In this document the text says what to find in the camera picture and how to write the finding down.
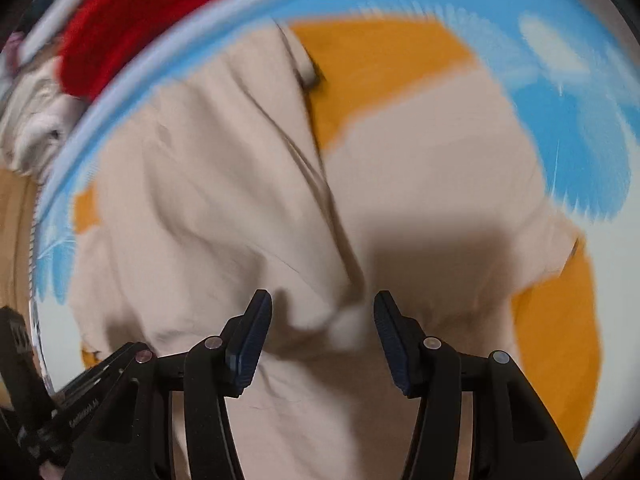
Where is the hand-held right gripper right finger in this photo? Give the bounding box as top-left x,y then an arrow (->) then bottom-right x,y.
374,290 -> 583,480

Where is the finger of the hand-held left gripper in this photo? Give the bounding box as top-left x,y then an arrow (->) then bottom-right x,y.
60,342 -> 151,411

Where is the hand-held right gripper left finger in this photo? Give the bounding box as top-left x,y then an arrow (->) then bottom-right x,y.
62,289 -> 273,480

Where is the beige and mustard hooded coat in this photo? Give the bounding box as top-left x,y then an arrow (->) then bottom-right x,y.
67,20 -> 603,480

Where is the wooden headboard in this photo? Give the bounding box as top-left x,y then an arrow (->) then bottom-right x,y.
0,167 -> 41,311

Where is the cream fluffy folded blanket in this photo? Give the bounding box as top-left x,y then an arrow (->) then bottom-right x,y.
0,60 -> 96,181

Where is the red folded blanket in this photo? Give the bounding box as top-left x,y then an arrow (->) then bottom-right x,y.
57,0 -> 266,98

